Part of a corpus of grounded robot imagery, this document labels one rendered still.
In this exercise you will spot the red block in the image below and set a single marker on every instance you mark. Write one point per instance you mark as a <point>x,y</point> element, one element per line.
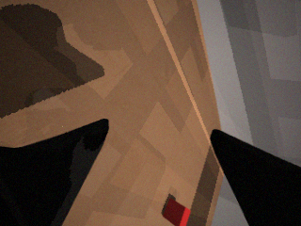
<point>176,213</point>

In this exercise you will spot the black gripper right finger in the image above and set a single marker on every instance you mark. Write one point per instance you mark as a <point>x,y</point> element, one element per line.
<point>267,188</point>

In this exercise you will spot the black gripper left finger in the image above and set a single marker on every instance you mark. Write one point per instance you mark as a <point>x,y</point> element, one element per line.
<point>40,181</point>

